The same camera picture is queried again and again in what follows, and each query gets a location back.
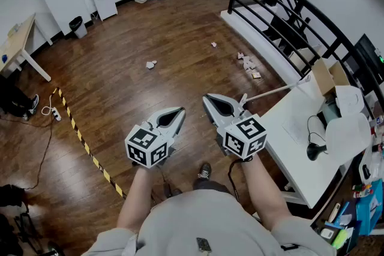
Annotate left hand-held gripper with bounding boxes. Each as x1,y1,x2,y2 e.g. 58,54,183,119
125,107,187,168

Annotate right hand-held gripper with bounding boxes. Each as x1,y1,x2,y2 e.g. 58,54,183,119
202,94,267,159

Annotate paper scraps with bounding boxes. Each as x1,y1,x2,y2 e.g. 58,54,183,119
241,55,257,71

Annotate person's left forearm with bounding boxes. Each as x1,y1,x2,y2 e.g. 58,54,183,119
116,164,154,233

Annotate person's right forearm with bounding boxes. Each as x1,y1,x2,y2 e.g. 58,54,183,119
241,157,293,231

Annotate person's right shoe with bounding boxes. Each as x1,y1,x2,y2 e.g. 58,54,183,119
197,162,212,180

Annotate person's right leg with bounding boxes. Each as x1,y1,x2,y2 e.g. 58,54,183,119
193,179,233,195

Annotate yellow black hazard tape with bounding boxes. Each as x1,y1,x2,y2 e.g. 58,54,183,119
49,87,127,200

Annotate dark grey device box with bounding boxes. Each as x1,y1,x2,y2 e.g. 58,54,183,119
316,110,328,129

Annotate black barcode scanner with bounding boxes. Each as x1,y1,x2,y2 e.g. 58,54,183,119
306,142,328,161

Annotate person's grey shirt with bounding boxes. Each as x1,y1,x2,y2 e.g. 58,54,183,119
80,188,337,256

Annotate open cardboard box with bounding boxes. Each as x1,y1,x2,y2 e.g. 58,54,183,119
289,44,365,118

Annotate grey-green flat pouch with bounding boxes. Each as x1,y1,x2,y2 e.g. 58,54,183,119
322,97,343,123

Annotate white lampshade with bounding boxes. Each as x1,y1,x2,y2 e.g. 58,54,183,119
325,113,372,165

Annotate dark clip-on device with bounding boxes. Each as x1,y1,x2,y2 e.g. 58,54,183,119
196,237,211,254

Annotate grey waste bin black liner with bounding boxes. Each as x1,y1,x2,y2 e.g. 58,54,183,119
68,16,88,40

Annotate white remote control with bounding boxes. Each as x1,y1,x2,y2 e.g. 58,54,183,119
328,202,342,223

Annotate black glass door cabinet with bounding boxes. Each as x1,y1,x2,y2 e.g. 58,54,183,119
344,34,384,91

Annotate white narrow side table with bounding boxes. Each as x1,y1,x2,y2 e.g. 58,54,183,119
358,140,384,185

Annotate light wooden desk white legs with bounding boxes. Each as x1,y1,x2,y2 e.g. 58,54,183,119
0,13,52,82

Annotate black bag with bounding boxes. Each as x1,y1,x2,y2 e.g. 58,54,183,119
0,184,26,208

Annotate blue storage box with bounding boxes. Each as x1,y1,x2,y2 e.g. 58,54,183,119
356,179,384,236

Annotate black equipment stand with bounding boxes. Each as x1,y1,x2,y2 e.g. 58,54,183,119
0,209,65,256

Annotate right hand-held gripper black cable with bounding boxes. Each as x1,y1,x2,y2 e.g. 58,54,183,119
228,158,241,201

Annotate black scanner cable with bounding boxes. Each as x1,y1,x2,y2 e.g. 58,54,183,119
306,115,329,156

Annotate white power strip with cord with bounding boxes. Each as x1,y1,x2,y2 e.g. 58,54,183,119
41,92,63,123

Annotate long dark floor cable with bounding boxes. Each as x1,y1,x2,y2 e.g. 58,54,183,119
23,116,56,191

